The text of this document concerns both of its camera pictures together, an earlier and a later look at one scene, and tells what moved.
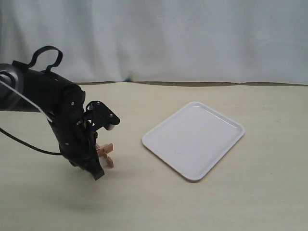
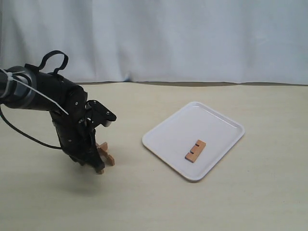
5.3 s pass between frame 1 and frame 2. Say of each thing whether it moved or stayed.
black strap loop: moved
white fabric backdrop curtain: stayed
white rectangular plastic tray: stayed
